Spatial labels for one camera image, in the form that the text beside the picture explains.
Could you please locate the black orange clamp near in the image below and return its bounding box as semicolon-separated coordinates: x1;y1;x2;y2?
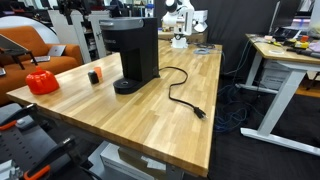
23;136;83;180

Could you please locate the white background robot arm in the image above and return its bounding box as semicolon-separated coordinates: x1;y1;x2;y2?
162;0;208;48

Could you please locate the coiled grey cable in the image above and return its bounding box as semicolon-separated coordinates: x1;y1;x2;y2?
193;47;212;56

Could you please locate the silver laptop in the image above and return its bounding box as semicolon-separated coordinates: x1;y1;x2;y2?
30;45;66;63

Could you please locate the white-legged side desk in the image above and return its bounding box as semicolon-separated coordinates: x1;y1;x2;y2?
237;34;320;156

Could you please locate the orange teapot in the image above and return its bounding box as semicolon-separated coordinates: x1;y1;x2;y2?
25;66;59;95

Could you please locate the orange sofa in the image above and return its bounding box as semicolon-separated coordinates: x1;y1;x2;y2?
0;26;84;107

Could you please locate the peach cup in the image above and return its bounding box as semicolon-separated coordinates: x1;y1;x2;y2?
94;67;102;79

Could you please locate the black cup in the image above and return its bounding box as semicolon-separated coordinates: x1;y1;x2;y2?
88;70;99;84

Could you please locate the white cabinet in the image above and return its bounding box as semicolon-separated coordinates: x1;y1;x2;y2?
48;10;110;64

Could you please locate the black orange clamp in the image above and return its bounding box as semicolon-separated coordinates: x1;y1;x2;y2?
0;104;38;131
23;136;83;180

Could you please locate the black coffee machine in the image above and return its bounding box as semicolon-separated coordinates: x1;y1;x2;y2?
99;17;160;94

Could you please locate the black power cord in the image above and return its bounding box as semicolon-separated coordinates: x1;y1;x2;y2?
157;66;208;120

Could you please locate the black orange clamp far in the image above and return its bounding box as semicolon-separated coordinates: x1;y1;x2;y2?
0;104;38;131

